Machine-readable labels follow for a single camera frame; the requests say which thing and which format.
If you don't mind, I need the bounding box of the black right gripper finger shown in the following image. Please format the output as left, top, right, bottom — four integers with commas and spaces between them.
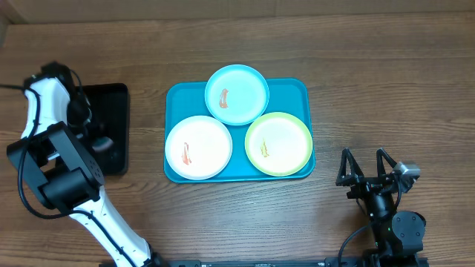
337, 148, 364, 179
376, 148, 397, 177

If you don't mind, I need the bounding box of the green rimmed plate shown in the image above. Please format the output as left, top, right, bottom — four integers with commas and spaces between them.
244, 112, 313, 177

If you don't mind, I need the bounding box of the light blue plate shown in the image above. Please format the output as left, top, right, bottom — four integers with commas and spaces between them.
204, 65, 270, 126

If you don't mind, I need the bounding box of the white plate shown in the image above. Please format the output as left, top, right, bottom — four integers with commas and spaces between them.
165, 116, 233, 181

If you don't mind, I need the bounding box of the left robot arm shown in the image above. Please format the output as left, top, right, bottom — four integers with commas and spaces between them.
7, 62, 168, 266

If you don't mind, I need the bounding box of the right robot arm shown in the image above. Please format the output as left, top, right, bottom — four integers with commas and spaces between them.
335, 148, 428, 266

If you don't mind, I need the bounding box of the black plastic tray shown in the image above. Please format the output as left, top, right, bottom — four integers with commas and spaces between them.
79, 83, 130, 176

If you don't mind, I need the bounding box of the blue plastic tray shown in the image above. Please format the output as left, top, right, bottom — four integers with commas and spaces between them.
165, 78, 312, 183

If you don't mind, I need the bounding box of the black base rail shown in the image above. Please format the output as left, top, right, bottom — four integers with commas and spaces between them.
98, 257, 430, 267

